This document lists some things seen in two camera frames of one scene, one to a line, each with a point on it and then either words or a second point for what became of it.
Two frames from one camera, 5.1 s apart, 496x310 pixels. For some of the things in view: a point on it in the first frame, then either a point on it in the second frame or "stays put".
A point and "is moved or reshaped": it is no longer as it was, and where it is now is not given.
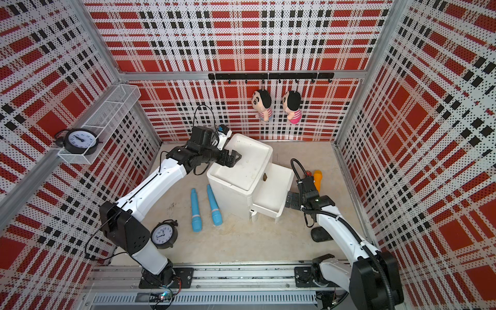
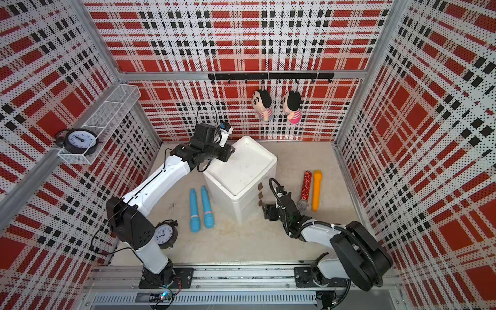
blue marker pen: (217, 216) is moved or reshaped
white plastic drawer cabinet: (231, 188) is moved or reshaped
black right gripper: (294, 199) to (270, 209)
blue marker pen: (196, 218) stays put
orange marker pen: (318, 177) stays put
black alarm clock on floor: (164, 234) stays put
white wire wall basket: (112, 112) stays put
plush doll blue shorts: (261, 101) stays put
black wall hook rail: (279, 76) stays put
